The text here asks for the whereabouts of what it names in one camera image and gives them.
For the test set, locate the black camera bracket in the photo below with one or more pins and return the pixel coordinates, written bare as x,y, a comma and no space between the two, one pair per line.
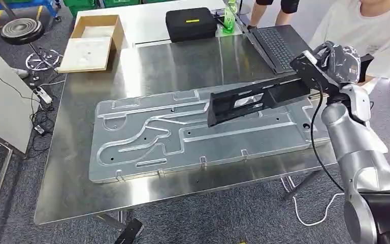
311,75

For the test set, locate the stainless steel table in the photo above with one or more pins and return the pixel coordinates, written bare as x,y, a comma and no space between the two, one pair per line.
80,168

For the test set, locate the black round stool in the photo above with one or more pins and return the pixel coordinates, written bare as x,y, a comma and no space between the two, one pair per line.
21,31

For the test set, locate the black power adapter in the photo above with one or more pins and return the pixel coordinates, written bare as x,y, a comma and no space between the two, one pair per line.
40,129

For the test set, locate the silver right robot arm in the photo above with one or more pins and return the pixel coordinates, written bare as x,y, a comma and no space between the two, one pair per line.
360,151

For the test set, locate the brown box with white lid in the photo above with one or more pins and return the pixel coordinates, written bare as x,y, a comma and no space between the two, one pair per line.
116,30

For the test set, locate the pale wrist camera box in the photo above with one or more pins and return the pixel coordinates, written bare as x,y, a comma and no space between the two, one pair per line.
310,57

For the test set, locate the grooved aluminium plate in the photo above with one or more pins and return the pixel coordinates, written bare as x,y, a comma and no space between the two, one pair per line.
215,148

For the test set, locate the black laptop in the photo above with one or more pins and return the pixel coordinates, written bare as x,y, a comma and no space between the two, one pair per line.
275,47

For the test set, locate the blue cart frame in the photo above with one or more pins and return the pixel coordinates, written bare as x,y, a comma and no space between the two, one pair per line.
16,5

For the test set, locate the white board panel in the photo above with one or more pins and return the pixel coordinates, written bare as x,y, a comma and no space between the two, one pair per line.
3,111

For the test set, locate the white power strip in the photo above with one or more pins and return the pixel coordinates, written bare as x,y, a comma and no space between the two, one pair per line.
43,95

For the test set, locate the black plastic panel with cutouts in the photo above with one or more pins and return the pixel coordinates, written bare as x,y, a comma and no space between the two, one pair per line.
222,111

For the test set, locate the black robot foot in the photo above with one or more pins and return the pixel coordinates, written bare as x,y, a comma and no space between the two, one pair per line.
129,232

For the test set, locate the green crate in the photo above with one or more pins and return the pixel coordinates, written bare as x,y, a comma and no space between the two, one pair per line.
80,3
121,2

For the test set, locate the black zip case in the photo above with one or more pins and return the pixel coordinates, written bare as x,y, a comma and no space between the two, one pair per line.
191,28

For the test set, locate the white table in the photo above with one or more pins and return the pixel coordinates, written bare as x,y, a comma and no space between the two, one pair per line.
141,23

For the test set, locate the person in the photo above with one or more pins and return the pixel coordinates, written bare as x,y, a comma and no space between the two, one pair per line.
259,11
383,30

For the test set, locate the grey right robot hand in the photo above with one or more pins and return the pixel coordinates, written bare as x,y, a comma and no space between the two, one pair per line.
341,60

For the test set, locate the green drink bottle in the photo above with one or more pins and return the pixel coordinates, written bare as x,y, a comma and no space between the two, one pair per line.
229,20

